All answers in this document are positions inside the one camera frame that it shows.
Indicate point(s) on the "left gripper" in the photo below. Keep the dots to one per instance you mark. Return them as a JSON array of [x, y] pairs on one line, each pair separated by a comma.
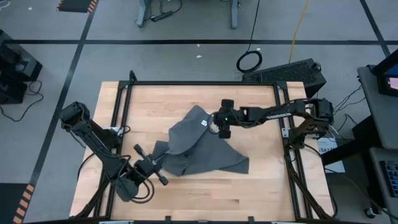
[[163, 180]]

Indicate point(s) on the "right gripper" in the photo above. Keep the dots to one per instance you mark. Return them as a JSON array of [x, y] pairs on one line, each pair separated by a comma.
[[227, 104]]

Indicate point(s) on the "grey waffle-weave towel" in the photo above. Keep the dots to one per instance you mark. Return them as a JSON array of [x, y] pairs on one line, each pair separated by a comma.
[[199, 149]]

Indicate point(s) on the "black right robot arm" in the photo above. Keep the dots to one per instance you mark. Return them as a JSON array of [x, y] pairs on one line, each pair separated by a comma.
[[280, 113]]

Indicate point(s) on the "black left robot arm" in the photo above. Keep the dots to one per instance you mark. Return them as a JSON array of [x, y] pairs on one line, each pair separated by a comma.
[[93, 140]]

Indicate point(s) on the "black computer tower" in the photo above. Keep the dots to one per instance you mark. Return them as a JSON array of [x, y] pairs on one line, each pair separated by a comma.
[[286, 74]]

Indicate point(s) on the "grey desk leg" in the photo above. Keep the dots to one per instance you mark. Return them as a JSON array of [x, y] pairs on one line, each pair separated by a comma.
[[235, 14], [143, 14]]

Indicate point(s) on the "black power strip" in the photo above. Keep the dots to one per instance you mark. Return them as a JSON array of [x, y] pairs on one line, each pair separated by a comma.
[[161, 16]]

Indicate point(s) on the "white printed sheet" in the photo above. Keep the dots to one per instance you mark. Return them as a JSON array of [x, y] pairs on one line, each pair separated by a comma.
[[334, 158]]

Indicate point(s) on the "hazard-striped floor mat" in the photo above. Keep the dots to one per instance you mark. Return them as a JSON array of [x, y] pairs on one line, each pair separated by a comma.
[[76, 5], [12, 202]]

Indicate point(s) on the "black desk base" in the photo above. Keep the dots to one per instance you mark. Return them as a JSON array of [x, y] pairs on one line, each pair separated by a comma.
[[367, 133]]

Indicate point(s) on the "grey side table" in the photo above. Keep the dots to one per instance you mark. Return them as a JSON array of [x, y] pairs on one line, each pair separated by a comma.
[[374, 174], [379, 118]]

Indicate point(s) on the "black equipment case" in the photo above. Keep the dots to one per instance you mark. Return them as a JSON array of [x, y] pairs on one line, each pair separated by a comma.
[[18, 62]]

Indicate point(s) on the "black caster wheel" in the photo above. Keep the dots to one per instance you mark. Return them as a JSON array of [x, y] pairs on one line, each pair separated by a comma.
[[370, 212]]

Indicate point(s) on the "black monitor with lit screen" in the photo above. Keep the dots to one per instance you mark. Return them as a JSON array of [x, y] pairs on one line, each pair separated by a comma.
[[390, 77]]

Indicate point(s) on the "dark keypad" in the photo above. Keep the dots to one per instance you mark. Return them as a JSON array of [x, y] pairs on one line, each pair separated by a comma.
[[391, 179]]

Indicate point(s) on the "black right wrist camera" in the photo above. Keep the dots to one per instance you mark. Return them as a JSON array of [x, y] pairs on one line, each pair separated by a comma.
[[226, 119]]

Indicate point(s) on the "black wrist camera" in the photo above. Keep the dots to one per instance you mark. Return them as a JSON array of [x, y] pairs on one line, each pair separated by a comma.
[[145, 166], [226, 119]]

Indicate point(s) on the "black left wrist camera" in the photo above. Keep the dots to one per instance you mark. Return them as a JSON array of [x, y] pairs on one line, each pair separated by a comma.
[[145, 166]]

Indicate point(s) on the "black metal table frame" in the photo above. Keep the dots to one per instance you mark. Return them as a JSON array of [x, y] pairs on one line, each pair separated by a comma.
[[202, 83]]

